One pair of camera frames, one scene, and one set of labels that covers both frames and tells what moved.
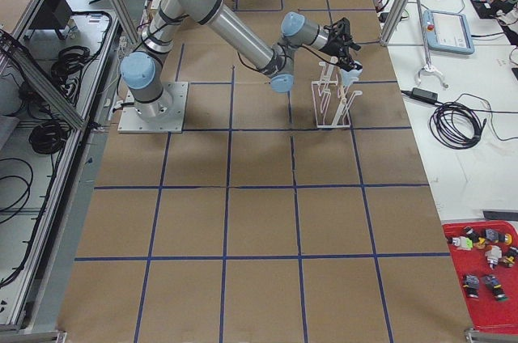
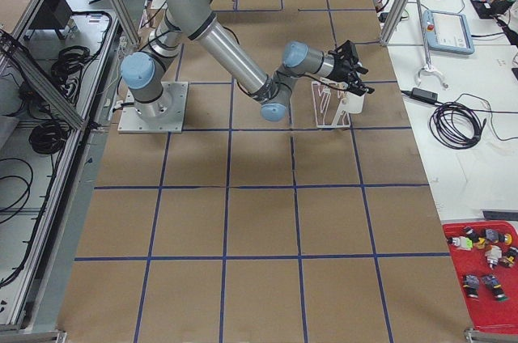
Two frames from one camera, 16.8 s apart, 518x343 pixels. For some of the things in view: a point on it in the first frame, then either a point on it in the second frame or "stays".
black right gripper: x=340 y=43 → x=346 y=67
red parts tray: x=486 y=256 stays
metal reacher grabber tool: x=428 y=67 stays
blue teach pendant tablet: x=447 y=32 stays
